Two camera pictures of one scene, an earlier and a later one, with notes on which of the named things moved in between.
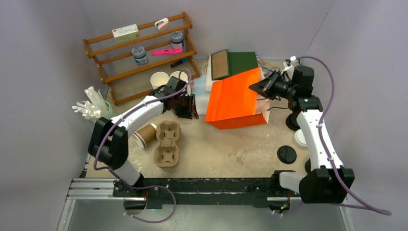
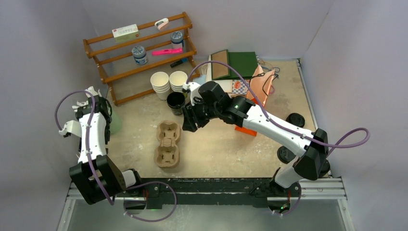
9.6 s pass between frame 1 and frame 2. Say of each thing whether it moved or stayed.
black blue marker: stayed
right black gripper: moved
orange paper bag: moved
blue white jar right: stayed
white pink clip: stayed
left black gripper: moved
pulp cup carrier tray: stayed
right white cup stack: stayed
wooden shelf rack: stayed
